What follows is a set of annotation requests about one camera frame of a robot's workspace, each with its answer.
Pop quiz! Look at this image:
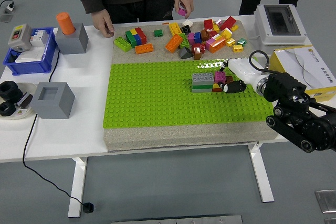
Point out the person's left hand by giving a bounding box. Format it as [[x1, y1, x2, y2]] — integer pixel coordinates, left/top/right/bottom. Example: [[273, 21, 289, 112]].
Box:
[[173, 0, 195, 19]]

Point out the person's right hand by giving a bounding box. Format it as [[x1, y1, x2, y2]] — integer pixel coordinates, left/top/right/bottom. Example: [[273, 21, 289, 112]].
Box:
[[90, 8, 116, 38]]

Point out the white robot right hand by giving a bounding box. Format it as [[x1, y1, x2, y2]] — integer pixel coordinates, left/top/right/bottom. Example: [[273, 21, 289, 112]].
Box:
[[217, 58, 266, 94]]

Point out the lime long toy brick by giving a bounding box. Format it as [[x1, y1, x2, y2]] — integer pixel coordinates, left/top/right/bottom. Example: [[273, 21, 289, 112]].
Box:
[[113, 36, 132, 52]]

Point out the yellow long toy brick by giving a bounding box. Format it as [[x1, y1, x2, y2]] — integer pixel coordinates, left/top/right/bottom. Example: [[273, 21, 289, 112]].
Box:
[[169, 22, 182, 36]]

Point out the glossy orange long brick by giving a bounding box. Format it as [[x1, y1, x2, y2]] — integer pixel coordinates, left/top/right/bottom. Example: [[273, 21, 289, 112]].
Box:
[[209, 36, 227, 54]]

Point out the red long toy brick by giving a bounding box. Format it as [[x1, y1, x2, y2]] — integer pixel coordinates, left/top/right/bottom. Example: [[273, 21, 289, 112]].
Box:
[[219, 16, 237, 31], [135, 27, 148, 44]]

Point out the orange long toy brick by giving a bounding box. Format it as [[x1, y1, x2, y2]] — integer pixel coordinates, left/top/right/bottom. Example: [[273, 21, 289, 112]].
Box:
[[165, 34, 184, 53], [134, 43, 155, 55]]

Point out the dark grey sloped brick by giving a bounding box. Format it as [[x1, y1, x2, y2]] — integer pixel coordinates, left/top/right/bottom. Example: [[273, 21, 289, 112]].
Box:
[[178, 46, 194, 59]]

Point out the green studded baseplate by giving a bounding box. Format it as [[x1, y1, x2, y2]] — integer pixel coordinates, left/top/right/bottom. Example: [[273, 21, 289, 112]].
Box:
[[102, 58, 275, 130]]

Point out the grey cube holder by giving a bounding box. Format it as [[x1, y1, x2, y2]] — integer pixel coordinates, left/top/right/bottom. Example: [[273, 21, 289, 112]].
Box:
[[54, 23, 89, 56], [30, 82, 76, 120]]

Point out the orange cylinder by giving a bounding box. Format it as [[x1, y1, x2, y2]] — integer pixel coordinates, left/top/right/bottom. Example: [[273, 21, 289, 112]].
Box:
[[56, 12, 76, 36]]

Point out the white electrical distribution box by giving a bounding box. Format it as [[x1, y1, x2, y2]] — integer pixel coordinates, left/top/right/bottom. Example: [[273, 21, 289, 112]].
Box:
[[248, 4, 313, 55]]

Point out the yellow white cardboard box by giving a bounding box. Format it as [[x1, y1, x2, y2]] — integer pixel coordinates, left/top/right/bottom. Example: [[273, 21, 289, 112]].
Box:
[[269, 45, 336, 102]]

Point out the white circuit breaker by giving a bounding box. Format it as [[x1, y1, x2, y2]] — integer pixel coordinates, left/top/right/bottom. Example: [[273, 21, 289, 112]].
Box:
[[29, 29, 49, 48]]

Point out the blue plastic bin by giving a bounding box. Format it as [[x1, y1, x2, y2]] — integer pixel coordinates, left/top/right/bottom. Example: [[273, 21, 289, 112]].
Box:
[[2, 26, 58, 76]]

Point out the white table leg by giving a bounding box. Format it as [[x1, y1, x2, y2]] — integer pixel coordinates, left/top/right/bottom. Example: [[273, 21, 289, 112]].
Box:
[[248, 144, 275, 204], [67, 157, 88, 219]]

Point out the brown white block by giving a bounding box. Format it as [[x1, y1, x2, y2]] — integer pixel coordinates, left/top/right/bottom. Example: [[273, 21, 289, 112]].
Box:
[[17, 92, 34, 109]]

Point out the large black nut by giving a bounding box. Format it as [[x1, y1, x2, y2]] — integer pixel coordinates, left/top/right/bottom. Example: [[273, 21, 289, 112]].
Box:
[[0, 102, 17, 117], [0, 81, 24, 102]]

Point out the white plate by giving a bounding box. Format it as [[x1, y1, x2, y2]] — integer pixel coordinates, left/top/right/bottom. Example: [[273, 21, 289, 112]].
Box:
[[0, 82, 39, 120]]

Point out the grey metal floor strip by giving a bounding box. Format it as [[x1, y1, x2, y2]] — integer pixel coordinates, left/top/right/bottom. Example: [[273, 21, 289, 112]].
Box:
[[110, 215, 244, 224]]

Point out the black plug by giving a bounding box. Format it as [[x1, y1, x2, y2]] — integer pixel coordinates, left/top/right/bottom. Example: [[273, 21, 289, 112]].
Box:
[[81, 202, 95, 214]]

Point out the white switch panel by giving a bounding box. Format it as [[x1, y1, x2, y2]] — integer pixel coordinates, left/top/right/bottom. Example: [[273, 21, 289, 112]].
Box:
[[14, 48, 44, 63]]

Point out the grey switch box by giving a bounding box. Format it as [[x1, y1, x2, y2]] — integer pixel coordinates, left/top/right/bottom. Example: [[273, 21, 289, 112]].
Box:
[[7, 23, 33, 51]]

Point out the white plug with cord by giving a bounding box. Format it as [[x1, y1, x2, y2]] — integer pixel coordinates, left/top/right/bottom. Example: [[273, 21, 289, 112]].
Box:
[[0, 0, 16, 13]]

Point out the black power cable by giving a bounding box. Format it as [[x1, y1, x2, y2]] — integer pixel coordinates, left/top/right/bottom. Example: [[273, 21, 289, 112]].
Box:
[[22, 49, 85, 206]]

